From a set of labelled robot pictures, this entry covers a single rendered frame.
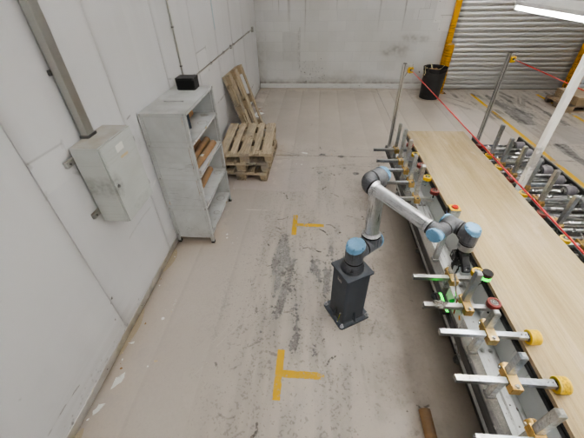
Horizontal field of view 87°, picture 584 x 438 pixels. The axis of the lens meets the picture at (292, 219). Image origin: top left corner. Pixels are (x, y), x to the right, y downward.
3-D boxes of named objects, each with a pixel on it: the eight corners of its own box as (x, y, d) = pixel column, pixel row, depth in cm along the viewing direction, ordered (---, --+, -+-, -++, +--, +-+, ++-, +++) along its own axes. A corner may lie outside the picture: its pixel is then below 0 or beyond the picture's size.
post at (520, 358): (483, 401, 170) (521, 358, 140) (481, 394, 173) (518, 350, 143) (489, 401, 170) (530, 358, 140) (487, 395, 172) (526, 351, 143)
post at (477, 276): (452, 321, 209) (477, 274, 179) (450, 317, 212) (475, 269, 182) (457, 321, 209) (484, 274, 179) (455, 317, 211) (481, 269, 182)
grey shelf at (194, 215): (178, 242, 372) (136, 114, 276) (201, 198, 442) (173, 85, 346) (215, 242, 369) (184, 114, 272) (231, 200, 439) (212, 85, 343)
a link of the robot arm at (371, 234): (355, 248, 258) (363, 168, 213) (369, 240, 266) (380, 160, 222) (369, 258, 248) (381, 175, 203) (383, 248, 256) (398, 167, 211)
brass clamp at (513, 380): (507, 394, 147) (512, 389, 144) (494, 366, 158) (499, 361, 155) (520, 394, 147) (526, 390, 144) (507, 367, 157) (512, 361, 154)
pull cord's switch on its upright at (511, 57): (475, 150, 394) (513, 53, 325) (471, 145, 405) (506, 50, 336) (481, 150, 393) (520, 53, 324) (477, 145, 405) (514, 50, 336)
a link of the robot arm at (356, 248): (340, 257, 250) (341, 242, 239) (355, 248, 258) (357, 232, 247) (354, 268, 241) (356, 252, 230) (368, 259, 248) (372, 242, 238)
